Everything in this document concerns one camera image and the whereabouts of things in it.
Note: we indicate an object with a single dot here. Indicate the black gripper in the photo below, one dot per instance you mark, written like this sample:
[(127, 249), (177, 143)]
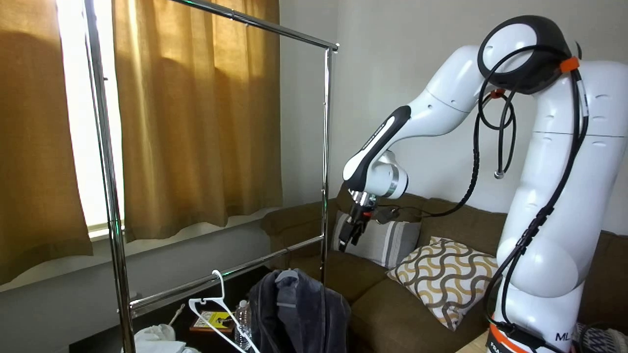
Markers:
[(362, 213)]

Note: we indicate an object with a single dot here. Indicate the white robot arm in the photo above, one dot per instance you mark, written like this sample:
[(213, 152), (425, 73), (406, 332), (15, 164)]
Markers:
[(549, 206)]

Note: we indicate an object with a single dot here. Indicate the grey robe on hanger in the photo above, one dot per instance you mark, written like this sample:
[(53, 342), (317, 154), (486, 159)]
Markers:
[(299, 318)]

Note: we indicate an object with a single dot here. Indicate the chrome rack rod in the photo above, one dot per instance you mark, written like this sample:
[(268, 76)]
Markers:
[(274, 28), (230, 272)]

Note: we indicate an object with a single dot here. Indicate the white plastic hanger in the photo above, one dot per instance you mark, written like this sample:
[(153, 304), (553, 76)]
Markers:
[(219, 306)]

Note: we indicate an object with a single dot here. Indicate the grey striped pillow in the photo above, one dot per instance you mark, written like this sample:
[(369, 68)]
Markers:
[(382, 240)]

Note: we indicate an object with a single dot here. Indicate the brown sofa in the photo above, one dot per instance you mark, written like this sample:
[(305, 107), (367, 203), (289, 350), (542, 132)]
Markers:
[(392, 314)]

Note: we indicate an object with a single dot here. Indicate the wavy patterned pillow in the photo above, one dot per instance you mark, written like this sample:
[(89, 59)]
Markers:
[(444, 279)]

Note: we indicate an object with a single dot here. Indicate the clear water bottle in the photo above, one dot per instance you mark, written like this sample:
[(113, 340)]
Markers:
[(242, 323)]

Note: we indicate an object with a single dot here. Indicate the yellow book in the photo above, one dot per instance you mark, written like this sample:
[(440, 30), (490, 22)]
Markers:
[(214, 319)]

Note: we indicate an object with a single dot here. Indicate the dark low table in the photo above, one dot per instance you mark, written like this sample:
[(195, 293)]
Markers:
[(216, 340)]

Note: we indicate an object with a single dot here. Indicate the wooden stick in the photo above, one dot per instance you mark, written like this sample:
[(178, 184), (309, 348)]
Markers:
[(177, 314)]

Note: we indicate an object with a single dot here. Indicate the mustard curtain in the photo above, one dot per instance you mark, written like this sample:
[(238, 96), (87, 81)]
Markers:
[(196, 122), (34, 147)]

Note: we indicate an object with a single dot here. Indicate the white cloth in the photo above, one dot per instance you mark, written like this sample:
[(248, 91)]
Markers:
[(157, 340)]

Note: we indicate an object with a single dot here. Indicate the chrome clothes rack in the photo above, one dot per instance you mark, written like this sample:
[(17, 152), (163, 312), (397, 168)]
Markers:
[(110, 196)]

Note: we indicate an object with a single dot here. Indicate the dark patterned fabric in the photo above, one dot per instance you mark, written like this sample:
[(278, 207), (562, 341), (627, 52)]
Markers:
[(601, 340)]

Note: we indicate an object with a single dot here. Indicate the window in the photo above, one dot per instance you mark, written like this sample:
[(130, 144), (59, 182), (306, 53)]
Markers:
[(86, 122)]

